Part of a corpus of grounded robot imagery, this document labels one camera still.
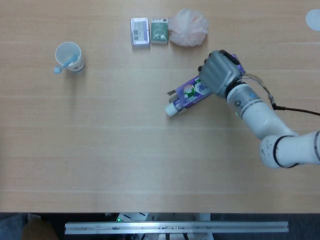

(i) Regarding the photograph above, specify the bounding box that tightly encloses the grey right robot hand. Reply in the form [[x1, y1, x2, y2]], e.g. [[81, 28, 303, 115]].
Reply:
[[197, 49, 243, 99]]

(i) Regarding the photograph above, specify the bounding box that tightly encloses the purple toothpaste box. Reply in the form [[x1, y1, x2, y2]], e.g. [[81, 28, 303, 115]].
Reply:
[[166, 53, 247, 111]]

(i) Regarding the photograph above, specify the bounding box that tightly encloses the white-capped blue tube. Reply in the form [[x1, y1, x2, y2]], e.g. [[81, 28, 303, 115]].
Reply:
[[164, 97, 187, 117]]

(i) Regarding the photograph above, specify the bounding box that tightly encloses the green soap box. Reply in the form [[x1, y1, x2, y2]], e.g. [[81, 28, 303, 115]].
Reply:
[[150, 17, 169, 45]]

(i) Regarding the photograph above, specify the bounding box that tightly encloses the lavender soap box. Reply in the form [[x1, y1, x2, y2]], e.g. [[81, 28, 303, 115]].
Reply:
[[130, 17, 152, 50]]

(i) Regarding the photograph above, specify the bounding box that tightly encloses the pink mesh bath sponge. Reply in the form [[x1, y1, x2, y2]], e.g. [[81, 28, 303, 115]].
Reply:
[[167, 8, 210, 48]]

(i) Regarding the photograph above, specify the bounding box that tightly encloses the white paper cup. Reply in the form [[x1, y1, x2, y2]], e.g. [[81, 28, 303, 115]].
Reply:
[[55, 41, 86, 75]]

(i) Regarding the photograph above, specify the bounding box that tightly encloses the blue toothbrush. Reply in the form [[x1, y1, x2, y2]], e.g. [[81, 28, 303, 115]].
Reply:
[[53, 55, 77, 75]]

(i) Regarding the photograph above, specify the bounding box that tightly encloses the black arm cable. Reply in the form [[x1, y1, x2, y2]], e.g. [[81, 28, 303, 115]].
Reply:
[[241, 74, 320, 115]]

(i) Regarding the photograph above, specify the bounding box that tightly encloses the grey round cable grommet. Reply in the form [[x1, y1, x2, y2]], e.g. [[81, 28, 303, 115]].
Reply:
[[305, 9, 320, 32]]

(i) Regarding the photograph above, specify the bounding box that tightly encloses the aluminium extrusion rail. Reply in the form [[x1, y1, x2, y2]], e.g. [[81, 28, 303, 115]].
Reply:
[[64, 220, 290, 235]]

